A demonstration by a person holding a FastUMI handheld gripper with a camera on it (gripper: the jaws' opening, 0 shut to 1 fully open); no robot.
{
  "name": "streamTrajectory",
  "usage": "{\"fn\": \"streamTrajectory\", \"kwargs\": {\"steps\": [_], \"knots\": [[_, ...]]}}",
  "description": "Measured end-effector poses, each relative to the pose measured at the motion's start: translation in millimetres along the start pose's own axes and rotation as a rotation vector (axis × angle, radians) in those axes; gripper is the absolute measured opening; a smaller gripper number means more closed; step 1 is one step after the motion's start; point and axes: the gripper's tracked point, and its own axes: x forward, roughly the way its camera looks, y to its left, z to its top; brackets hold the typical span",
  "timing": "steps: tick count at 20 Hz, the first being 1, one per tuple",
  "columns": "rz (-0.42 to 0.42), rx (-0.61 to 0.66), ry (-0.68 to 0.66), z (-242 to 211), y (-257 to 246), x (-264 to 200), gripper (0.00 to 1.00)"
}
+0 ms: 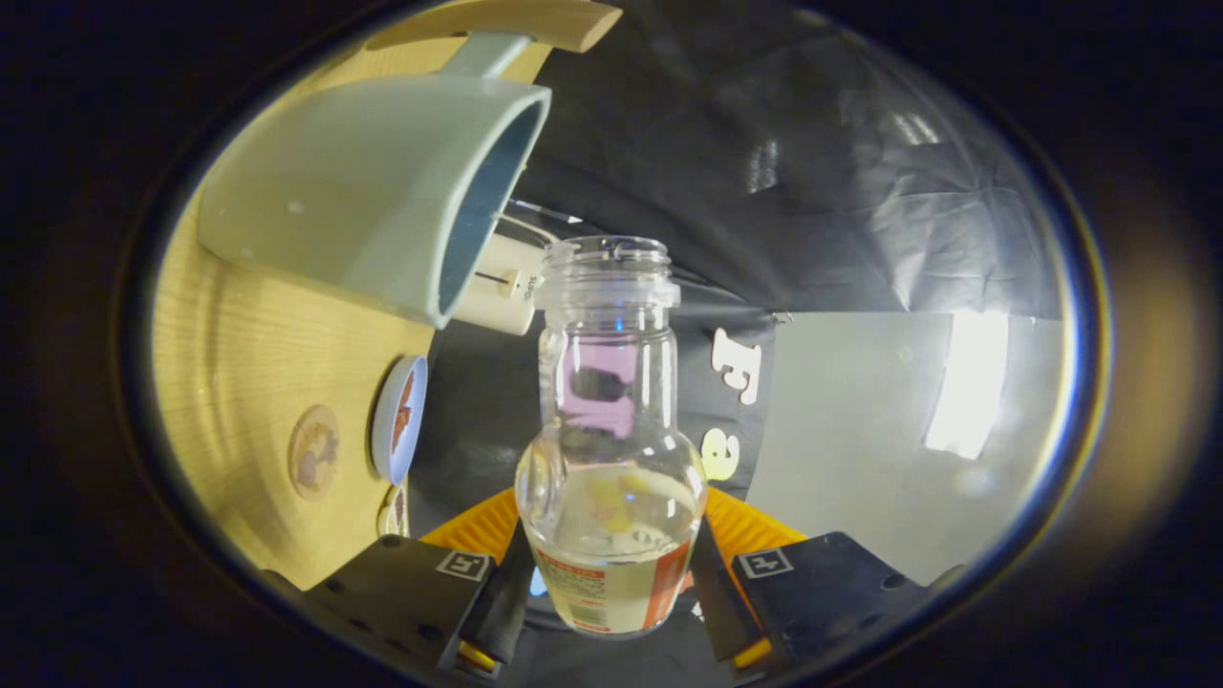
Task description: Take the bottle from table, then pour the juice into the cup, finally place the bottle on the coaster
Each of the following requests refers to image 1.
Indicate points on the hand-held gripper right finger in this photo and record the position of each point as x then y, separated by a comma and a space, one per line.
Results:
721, 612

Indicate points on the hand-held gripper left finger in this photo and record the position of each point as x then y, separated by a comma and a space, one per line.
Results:
502, 612

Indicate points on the clear juice bottle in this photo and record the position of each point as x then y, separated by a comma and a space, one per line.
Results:
611, 545

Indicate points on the round printed coaster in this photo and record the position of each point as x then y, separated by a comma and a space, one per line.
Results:
313, 452

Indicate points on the white divided dish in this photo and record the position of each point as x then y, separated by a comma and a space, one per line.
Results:
392, 511

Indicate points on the reddish brown food piece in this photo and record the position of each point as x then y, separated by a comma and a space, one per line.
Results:
403, 416

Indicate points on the blue plate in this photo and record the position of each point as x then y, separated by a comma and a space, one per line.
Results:
384, 420

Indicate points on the white toaster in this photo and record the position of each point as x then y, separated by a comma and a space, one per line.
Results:
502, 287

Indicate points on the wooden table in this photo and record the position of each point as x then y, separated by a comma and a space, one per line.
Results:
248, 363

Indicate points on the black backdrop cloth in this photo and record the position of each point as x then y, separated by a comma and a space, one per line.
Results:
764, 96

